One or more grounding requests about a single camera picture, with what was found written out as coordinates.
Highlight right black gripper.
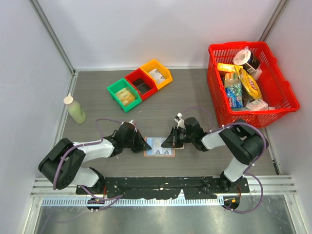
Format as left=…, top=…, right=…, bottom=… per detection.
left=162, top=126, right=195, bottom=148

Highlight yellow chips bag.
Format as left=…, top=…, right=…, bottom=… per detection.
left=239, top=68, right=263, bottom=99

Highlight green liquid squeeze bottle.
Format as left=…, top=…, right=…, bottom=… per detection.
left=63, top=93, right=86, bottom=124

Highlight red storage bin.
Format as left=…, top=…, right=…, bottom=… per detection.
left=125, top=68, right=158, bottom=101

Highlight black cards in red bin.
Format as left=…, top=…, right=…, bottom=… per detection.
left=133, top=78, right=151, bottom=95

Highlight white small box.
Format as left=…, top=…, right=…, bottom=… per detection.
left=245, top=99, right=269, bottom=111

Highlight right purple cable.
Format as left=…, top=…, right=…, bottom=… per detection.
left=180, top=107, right=265, bottom=215

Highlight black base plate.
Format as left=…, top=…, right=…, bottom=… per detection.
left=86, top=176, right=250, bottom=200

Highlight red plastic shopping basket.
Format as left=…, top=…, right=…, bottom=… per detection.
left=207, top=41, right=300, bottom=128

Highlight grey patterned card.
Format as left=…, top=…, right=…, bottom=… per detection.
left=155, top=74, right=166, bottom=84
left=149, top=69, right=161, bottom=78

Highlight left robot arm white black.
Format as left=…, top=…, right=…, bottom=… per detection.
left=38, top=121, right=152, bottom=194

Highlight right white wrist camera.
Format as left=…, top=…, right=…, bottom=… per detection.
left=174, top=113, right=185, bottom=129

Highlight blue snack bag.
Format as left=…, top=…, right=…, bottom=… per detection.
left=224, top=73, right=243, bottom=109

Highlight silver VIP card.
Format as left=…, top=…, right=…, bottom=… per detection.
left=161, top=146, right=175, bottom=157
left=146, top=137, right=162, bottom=156

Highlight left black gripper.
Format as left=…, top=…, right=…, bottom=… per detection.
left=123, top=129, right=151, bottom=153

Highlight tan leather card holder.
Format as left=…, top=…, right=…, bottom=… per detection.
left=144, top=137, right=184, bottom=157

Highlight yellow storage bin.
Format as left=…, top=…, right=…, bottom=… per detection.
left=140, top=59, right=173, bottom=90

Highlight dark labelled can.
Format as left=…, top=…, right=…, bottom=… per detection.
left=243, top=51, right=260, bottom=74

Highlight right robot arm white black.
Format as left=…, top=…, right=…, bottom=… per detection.
left=161, top=117, right=269, bottom=193

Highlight yellow cards in green bin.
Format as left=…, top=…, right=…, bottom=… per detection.
left=115, top=88, right=136, bottom=106

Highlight yellow snack packet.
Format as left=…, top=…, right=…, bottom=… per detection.
left=217, top=63, right=243, bottom=73

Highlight white slotted cable duct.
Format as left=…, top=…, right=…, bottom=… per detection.
left=41, top=196, right=224, bottom=207

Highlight green storage bin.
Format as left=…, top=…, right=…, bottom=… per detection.
left=107, top=78, right=142, bottom=113

